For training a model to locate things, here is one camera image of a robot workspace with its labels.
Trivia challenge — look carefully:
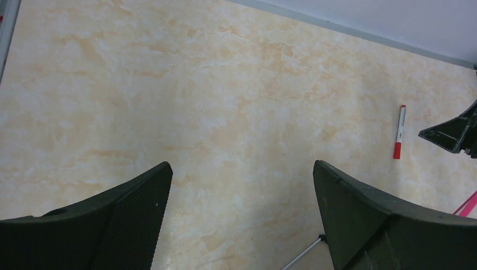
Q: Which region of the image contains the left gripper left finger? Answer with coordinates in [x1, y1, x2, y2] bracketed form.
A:
[1, 162, 173, 269]

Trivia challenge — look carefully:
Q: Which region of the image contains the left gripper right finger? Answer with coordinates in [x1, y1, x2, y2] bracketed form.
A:
[313, 160, 476, 269]

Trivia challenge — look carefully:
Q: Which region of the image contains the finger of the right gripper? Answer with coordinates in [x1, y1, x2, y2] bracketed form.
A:
[418, 101, 476, 159]

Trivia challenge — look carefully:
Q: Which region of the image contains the pink framed whiteboard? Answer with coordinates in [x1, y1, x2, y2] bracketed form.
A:
[453, 191, 477, 217]

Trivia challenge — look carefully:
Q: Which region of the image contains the red whiteboard marker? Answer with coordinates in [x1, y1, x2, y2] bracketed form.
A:
[393, 105, 407, 160]

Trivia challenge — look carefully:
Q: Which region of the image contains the whiteboard wire stand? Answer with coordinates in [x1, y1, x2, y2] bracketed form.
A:
[282, 234, 326, 270]

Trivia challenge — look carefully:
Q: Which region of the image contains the aluminium frame rail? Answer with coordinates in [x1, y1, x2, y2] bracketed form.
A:
[1, 0, 21, 79]

